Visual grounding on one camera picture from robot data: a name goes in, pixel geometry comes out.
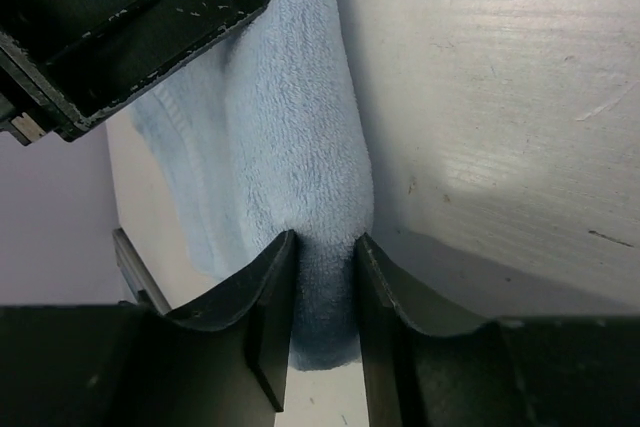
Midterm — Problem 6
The light blue towel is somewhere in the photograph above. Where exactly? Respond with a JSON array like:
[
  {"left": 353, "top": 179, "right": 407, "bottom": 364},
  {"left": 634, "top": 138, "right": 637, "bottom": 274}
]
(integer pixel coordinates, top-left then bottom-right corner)
[{"left": 129, "top": 0, "right": 374, "bottom": 371}]

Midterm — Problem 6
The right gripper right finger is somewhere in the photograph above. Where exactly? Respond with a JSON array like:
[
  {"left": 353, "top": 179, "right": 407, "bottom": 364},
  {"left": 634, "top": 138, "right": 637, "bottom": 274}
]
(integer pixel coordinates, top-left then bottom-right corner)
[{"left": 354, "top": 236, "right": 639, "bottom": 426}]

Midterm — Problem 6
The aluminium mounting rail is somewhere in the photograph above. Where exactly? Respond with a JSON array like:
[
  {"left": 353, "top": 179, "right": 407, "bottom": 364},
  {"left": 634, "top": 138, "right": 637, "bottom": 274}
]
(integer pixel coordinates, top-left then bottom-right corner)
[{"left": 112, "top": 228, "right": 171, "bottom": 315}]

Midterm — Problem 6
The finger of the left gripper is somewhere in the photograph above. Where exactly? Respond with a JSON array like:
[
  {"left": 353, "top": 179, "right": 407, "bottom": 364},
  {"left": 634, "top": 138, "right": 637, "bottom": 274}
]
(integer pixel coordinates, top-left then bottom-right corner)
[{"left": 1, "top": 0, "right": 270, "bottom": 145}]

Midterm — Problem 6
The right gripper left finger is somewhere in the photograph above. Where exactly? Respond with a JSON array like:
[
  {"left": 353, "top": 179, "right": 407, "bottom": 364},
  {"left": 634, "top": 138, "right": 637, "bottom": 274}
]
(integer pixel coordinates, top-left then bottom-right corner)
[{"left": 1, "top": 231, "right": 298, "bottom": 426}]

